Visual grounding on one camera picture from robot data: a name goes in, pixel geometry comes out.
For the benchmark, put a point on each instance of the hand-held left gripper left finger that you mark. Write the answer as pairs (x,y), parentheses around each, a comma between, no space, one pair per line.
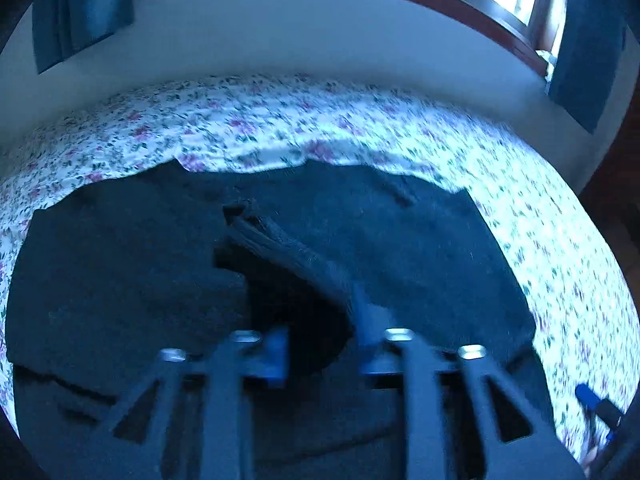
(272,357)

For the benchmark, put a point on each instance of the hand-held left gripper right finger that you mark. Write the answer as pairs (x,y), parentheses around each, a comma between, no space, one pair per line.
(374,357)

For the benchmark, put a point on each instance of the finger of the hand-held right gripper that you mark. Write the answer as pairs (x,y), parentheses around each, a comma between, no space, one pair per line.
(586,396)

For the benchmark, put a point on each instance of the dark knitted garment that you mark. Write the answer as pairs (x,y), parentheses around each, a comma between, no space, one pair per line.
(125,260)

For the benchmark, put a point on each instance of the floral bed sheet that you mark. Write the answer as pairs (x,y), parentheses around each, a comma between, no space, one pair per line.
(300,120)

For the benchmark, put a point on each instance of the blue curtain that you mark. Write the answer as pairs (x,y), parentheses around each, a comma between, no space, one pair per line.
(590,50)
(82,5)

